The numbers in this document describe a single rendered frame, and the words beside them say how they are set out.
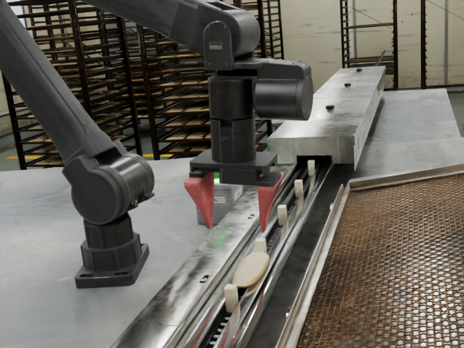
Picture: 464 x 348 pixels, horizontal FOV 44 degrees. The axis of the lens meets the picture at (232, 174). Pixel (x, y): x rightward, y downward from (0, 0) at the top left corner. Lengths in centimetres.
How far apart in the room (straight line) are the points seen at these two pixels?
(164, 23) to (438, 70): 710
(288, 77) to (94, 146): 29
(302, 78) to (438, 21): 704
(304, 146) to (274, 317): 55
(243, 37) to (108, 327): 38
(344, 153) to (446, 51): 657
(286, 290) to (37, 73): 45
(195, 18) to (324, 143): 56
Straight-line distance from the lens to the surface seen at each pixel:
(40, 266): 97
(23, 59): 86
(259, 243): 80
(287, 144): 120
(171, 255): 91
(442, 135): 161
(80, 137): 82
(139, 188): 83
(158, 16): 73
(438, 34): 770
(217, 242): 83
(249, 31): 70
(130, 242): 86
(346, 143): 118
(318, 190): 103
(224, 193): 99
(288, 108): 68
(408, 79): 775
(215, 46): 68
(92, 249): 86
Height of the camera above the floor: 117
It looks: 15 degrees down
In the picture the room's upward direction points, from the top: 5 degrees counter-clockwise
